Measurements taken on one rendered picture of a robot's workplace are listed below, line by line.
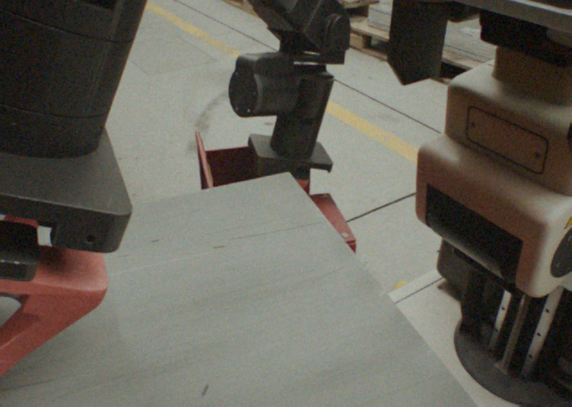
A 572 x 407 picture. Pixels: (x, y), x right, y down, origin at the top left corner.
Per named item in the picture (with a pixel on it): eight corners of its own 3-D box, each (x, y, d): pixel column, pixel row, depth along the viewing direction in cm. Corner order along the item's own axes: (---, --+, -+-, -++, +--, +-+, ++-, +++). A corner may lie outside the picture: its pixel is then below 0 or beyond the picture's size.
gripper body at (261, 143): (245, 145, 74) (257, 93, 70) (316, 153, 77) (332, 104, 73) (255, 169, 69) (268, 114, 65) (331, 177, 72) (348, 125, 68)
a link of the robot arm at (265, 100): (354, 15, 63) (303, 11, 69) (275, 8, 56) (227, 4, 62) (341, 120, 67) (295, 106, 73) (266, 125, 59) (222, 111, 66)
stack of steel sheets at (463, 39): (567, 47, 316) (574, 27, 310) (503, 71, 285) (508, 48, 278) (431, 9, 383) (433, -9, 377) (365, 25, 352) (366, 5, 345)
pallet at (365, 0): (378, 16, 420) (380, -4, 412) (288, 32, 385) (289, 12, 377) (294, -15, 505) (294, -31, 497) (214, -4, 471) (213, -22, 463)
